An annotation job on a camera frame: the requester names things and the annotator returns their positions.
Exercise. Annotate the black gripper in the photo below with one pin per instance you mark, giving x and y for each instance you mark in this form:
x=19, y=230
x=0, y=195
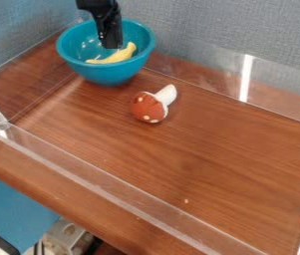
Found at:
x=107, y=19

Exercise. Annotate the yellow toy banana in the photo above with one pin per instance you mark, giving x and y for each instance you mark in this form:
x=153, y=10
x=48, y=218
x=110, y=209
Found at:
x=117, y=56

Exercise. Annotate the blue plastic bowl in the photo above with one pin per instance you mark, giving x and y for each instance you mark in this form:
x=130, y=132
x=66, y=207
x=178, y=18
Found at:
x=78, y=45

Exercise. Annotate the red white toy mushroom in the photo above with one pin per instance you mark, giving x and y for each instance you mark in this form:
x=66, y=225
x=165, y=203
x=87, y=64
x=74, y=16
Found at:
x=149, y=107

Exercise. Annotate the grey power strip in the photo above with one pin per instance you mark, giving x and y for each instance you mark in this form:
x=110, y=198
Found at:
x=65, y=239

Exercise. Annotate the clear acrylic tray wall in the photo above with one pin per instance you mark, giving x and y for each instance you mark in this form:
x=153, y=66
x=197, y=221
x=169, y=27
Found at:
x=204, y=184

